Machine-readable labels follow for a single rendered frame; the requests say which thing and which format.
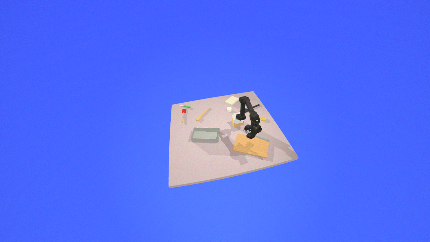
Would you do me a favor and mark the tan flat spatula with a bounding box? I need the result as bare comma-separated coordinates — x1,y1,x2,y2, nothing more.
195,107,210,121

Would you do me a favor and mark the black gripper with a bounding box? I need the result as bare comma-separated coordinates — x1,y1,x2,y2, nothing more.
247,126,257,139

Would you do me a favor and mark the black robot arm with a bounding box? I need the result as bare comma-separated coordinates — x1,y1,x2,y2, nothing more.
236,96,262,133

